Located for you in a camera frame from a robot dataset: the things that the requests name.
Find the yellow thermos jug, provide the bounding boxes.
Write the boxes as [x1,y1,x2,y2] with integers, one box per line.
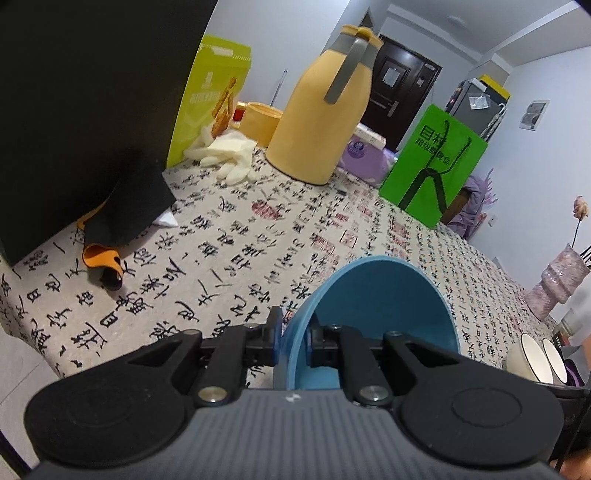
[265,25,384,185]

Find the orange black pouch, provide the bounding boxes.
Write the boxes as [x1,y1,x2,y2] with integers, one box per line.
[76,173,177,292]

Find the green paper bag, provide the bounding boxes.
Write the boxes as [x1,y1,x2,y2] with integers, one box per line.
[379,104,489,227]

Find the white bowl with black rim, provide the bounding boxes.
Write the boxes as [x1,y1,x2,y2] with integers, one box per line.
[505,333,555,384]
[541,338,571,385]

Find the yellow-green snack box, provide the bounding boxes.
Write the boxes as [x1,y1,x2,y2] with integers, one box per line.
[166,36,253,169]

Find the white flat box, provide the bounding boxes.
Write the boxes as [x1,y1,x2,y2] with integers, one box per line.
[353,124,387,149]

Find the yellow box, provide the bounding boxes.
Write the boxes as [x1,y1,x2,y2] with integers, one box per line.
[475,74,512,101]

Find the wall picture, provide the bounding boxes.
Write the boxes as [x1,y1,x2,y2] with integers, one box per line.
[519,99,550,132]

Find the dark entrance door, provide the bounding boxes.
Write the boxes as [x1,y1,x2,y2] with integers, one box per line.
[360,37,443,148]

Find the purple tissue pack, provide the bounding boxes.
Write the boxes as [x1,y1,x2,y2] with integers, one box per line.
[339,136,399,183]

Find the yellow mug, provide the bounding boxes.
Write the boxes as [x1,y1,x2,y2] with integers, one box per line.
[240,102,284,147]

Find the calligraphy print tablecloth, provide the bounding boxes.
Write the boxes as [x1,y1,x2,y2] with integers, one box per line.
[0,159,566,388]

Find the wooden chair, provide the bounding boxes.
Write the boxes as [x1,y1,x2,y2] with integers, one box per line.
[438,189,468,227]

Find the grey refrigerator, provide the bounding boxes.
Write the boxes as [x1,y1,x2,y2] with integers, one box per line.
[445,78,509,144]

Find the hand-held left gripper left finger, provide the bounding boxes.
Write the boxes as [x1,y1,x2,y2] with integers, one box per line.
[122,305,284,408]

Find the mop handle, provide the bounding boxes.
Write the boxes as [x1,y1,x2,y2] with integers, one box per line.
[271,69,289,109]

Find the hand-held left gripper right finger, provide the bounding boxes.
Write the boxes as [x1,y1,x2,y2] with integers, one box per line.
[305,323,463,409]

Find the purple jacket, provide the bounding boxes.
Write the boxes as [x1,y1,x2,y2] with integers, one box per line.
[455,168,497,238]

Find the folded umbrella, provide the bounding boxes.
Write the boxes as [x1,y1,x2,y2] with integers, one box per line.
[480,104,506,141]

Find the black paper bag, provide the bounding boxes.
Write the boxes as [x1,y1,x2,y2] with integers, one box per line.
[0,0,218,266]

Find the blue bowl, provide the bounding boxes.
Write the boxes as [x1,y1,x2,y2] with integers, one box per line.
[273,255,461,393]

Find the white rubber gloves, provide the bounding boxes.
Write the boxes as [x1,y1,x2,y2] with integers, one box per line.
[184,129,265,183]

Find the pink ribbed vase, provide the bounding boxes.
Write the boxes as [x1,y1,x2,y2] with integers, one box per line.
[529,244,591,320]

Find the grey purple cloth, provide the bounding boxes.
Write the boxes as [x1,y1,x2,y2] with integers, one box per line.
[556,309,591,386]

